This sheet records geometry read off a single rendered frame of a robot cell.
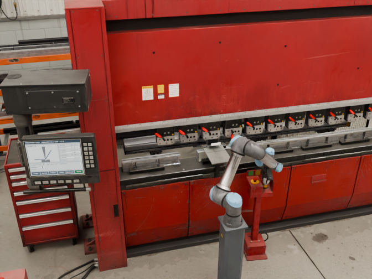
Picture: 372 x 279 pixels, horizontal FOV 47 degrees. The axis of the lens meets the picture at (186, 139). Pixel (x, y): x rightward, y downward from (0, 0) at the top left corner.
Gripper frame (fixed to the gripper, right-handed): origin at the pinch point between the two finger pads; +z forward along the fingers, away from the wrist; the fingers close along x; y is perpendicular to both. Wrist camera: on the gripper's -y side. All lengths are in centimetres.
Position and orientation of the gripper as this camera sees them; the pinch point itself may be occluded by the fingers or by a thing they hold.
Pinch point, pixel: (265, 184)
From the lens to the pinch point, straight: 381.7
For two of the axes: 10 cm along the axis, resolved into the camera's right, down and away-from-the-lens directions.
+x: -9.9, 0.6, -1.1
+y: -1.2, -5.5, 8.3
